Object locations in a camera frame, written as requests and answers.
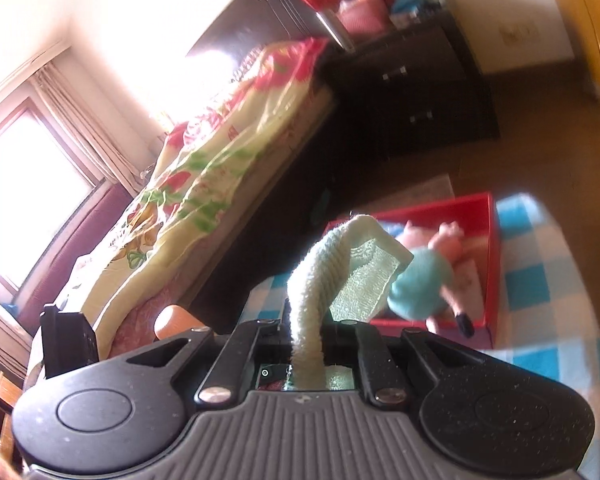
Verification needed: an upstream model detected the dark wooden bed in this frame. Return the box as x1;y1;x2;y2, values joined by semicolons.
25;0;341;386

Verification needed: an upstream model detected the pink fabric bag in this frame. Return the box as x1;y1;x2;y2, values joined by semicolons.
337;0;388;36

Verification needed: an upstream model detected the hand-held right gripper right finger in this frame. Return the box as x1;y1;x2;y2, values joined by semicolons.
330;319;481;407

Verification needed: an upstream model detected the brown wooden chair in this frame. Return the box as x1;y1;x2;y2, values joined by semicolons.
0;370;23;461

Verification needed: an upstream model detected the pink pig plush toy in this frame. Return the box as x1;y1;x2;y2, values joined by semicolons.
386;220;477;337

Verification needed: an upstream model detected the beige curtain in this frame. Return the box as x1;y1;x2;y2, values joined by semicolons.
32;67;153;196

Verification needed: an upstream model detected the bright window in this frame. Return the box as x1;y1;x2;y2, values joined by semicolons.
0;95;101;291

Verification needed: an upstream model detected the blue checkered tablecloth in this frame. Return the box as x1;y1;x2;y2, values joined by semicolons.
240;192;600;480

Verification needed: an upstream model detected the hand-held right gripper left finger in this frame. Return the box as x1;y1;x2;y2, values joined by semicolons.
124;319;283;407

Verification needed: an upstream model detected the dark wooden nightstand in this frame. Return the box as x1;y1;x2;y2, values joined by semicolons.
320;10;501;161

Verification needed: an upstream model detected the light green towel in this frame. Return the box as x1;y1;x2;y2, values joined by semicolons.
284;214;415;392

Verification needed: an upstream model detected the orange ribbed board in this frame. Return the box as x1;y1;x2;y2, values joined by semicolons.
155;305;206;343

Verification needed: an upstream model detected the white wall outlet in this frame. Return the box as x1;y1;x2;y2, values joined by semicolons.
500;22;533;44

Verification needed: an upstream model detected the red cardboard box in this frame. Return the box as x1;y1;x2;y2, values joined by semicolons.
325;191;502;351

